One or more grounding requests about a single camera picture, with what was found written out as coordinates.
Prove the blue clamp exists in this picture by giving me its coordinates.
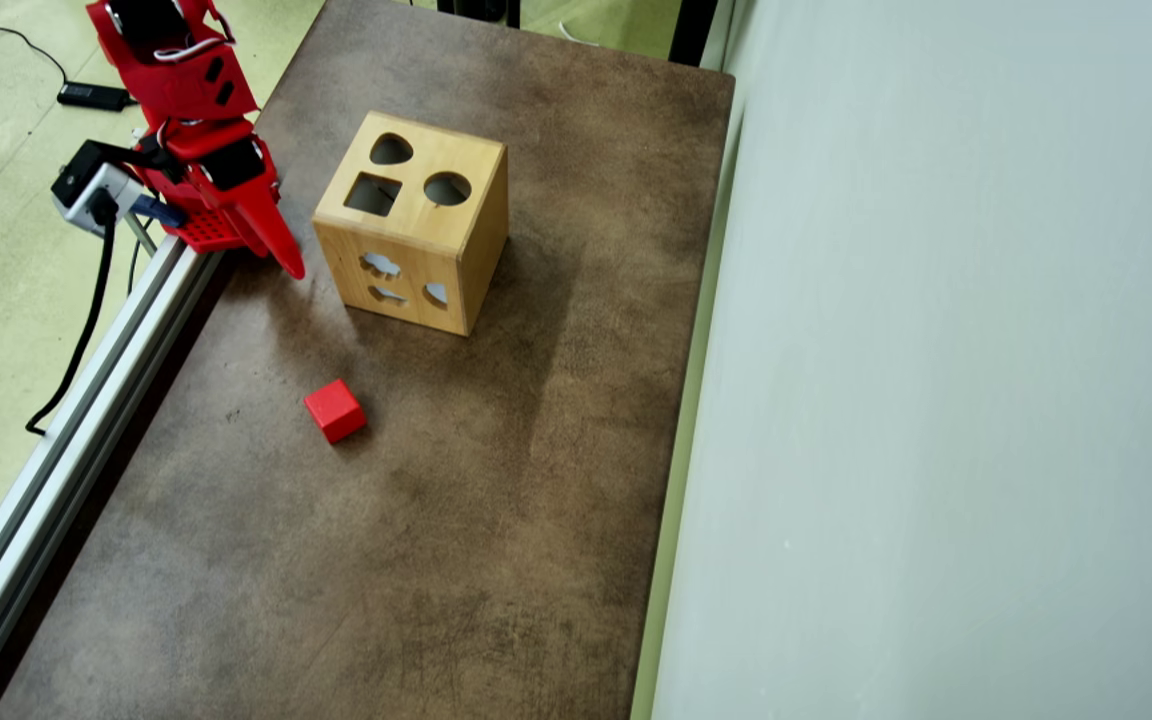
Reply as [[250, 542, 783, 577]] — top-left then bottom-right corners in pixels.
[[128, 195, 187, 256]]

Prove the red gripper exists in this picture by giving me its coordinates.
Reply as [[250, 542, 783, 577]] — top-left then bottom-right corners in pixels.
[[136, 118, 307, 281]]

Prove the dark vertical post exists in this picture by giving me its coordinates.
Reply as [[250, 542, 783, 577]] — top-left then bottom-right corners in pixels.
[[669, 0, 719, 69]]

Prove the red wooden cube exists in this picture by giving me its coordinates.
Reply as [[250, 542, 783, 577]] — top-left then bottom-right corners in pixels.
[[304, 378, 368, 445]]

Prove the black furniture base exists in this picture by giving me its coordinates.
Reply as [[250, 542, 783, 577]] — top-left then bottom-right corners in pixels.
[[436, 0, 523, 29]]

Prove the thick black camera cable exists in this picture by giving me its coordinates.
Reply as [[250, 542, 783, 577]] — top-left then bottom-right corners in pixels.
[[24, 205, 119, 438]]

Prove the red robot base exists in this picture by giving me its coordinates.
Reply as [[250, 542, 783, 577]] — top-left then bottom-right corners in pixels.
[[164, 205, 249, 253]]

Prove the black power adapter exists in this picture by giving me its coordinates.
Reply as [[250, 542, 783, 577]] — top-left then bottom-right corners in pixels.
[[57, 82, 132, 113]]

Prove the aluminium extrusion rail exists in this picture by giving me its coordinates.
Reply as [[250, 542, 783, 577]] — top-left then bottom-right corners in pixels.
[[0, 232, 227, 720]]

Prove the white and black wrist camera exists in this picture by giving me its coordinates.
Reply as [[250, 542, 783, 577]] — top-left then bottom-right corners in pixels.
[[51, 140, 144, 238]]

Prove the wooden shape sorter box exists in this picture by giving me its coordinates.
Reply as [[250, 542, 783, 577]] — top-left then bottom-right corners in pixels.
[[312, 111, 510, 337]]

